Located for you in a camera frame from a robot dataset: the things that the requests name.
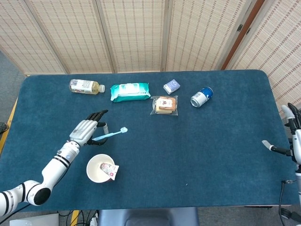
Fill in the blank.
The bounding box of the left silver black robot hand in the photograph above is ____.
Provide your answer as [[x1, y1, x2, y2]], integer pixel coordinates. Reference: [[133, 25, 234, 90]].
[[69, 109, 109, 147]]

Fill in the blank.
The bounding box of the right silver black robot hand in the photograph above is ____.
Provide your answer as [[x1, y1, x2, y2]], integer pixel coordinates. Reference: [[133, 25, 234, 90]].
[[261, 103, 301, 165]]

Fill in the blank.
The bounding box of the light blue toothbrush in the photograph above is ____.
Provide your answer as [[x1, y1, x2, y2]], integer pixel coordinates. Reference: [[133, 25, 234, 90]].
[[91, 127, 128, 142]]

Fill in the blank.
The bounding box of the white floral toothpaste tube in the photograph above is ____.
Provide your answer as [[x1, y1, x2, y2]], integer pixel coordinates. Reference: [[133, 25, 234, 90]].
[[99, 161, 119, 181]]

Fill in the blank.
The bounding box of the red paper cup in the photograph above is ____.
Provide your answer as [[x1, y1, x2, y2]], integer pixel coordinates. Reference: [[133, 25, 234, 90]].
[[86, 153, 117, 184]]

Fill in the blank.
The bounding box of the yellow tea plastic bottle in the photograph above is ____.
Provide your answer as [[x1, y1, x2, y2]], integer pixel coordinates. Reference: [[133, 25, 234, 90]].
[[69, 79, 106, 95]]

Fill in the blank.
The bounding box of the green wet wipes pack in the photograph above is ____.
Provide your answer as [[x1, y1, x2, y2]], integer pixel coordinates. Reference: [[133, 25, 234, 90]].
[[110, 82, 151, 103]]

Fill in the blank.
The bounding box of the black caster wheel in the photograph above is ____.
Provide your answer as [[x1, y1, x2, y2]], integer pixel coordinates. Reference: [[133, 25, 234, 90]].
[[281, 208, 294, 219]]

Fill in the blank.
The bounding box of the dark blue table cloth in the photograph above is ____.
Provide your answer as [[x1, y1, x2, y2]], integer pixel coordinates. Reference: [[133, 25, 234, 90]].
[[0, 69, 294, 214]]

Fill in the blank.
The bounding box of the packaged sliced cake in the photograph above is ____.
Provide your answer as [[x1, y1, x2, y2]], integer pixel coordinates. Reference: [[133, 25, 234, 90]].
[[150, 95, 179, 116]]

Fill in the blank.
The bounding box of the narrow bamboo folding screen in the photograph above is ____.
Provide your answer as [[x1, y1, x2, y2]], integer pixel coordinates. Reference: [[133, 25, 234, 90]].
[[225, 0, 301, 116]]

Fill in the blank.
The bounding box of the small blue white box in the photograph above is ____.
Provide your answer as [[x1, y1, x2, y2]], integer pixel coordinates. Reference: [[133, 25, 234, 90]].
[[163, 79, 182, 95]]

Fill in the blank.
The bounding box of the blue white drink can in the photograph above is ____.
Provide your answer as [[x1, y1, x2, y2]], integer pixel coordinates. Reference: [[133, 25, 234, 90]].
[[190, 87, 214, 108]]

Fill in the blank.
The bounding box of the blue grey chair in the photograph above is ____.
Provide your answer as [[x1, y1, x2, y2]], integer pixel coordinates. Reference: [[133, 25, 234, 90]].
[[97, 207, 199, 226]]

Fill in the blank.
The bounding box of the wide bamboo folding screen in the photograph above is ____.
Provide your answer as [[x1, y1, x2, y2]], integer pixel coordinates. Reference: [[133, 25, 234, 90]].
[[0, 0, 259, 75]]

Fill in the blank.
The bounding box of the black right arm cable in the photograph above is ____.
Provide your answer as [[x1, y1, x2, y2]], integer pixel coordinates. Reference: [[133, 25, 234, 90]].
[[278, 179, 297, 226]]

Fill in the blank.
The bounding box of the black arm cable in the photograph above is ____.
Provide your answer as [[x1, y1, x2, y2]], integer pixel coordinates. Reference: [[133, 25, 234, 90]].
[[278, 179, 297, 226], [0, 162, 71, 224]]

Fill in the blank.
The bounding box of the black floor cable bundle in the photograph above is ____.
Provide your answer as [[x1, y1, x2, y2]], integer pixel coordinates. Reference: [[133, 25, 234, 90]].
[[58, 209, 98, 226]]

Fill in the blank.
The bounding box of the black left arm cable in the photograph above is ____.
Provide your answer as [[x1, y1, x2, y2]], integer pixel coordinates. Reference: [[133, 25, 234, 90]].
[[0, 162, 71, 224]]

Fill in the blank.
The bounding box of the brown wooden post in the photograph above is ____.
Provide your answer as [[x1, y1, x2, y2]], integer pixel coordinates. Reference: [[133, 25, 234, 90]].
[[221, 0, 266, 71]]

